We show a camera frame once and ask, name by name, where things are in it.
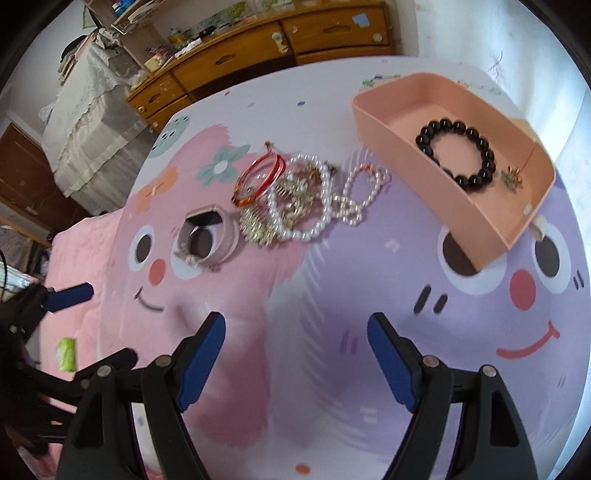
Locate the wooden desk with drawers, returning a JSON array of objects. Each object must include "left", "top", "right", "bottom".
[{"left": 127, "top": 1, "right": 394, "bottom": 132}]

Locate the cartoon monster tablecloth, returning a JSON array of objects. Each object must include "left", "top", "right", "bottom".
[{"left": 98, "top": 57, "right": 590, "bottom": 479}]

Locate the white lace cover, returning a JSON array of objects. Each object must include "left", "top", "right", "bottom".
[{"left": 42, "top": 44, "right": 156, "bottom": 215}]

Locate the brown wooden door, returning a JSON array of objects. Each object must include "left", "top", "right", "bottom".
[{"left": 0, "top": 123, "right": 90, "bottom": 232}]

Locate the black bead bracelet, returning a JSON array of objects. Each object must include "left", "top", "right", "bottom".
[{"left": 414, "top": 118, "right": 498, "bottom": 192}]

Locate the large pearl bracelet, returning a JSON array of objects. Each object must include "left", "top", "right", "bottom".
[{"left": 266, "top": 153, "right": 335, "bottom": 243}]

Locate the green packet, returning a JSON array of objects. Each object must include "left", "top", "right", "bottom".
[{"left": 56, "top": 337, "right": 77, "bottom": 373}]

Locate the pink smart watch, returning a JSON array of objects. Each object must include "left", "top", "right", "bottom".
[{"left": 172, "top": 205, "right": 239, "bottom": 269}]

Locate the pink quilt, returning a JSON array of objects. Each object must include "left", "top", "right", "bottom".
[{"left": 36, "top": 211, "right": 126, "bottom": 384}]

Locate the small gold flower earring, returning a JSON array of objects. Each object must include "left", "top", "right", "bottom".
[{"left": 501, "top": 166, "right": 523, "bottom": 191}]

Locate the red string bracelet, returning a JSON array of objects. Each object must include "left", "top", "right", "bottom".
[{"left": 230, "top": 141, "right": 288, "bottom": 210}]

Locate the pink plastic tray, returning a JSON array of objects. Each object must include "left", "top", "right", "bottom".
[{"left": 352, "top": 73, "right": 556, "bottom": 270}]

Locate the long pearl necklace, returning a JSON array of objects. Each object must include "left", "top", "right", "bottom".
[{"left": 332, "top": 162, "right": 393, "bottom": 228}]

